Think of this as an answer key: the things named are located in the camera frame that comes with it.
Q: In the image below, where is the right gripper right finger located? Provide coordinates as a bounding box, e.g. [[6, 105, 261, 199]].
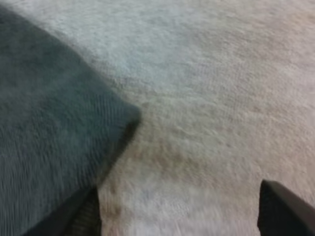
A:
[[256, 179, 315, 236]]

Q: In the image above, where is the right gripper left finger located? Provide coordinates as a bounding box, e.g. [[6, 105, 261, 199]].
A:
[[23, 186, 103, 236]]

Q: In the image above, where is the dark grey-green towel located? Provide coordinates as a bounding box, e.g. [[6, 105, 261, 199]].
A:
[[0, 4, 142, 236]]

